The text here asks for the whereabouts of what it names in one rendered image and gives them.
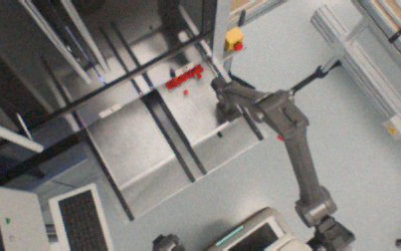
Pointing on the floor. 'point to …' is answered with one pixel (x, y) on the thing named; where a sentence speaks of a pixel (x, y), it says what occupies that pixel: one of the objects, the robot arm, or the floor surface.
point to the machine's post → (220, 30)
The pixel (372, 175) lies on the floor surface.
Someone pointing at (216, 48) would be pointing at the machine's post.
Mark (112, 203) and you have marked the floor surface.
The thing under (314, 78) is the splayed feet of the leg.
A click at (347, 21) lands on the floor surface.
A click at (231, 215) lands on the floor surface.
